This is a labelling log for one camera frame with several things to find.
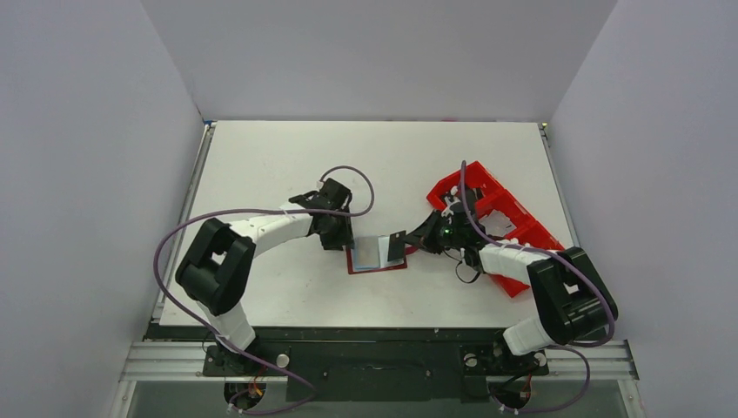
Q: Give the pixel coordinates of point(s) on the red leather card holder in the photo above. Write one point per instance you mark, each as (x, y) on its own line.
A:
(368, 255)

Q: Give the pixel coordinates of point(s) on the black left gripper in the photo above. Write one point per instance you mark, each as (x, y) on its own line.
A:
(338, 232)

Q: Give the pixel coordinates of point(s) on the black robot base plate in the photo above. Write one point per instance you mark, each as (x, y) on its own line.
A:
(499, 367)

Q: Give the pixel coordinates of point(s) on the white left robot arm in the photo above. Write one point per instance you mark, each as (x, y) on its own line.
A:
(216, 266)

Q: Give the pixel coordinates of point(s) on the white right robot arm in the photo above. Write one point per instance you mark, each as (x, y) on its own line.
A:
(570, 299)

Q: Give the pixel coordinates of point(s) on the white card in tray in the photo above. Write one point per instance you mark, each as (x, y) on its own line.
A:
(497, 224)

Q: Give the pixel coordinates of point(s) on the aluminium frame rail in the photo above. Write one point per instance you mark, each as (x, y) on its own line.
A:
(188, 361)

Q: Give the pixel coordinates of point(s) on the red plastic divided tray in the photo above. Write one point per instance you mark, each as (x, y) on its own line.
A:
(494, 196)

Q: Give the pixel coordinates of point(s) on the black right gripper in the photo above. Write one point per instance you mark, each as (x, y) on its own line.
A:
(424, 235)

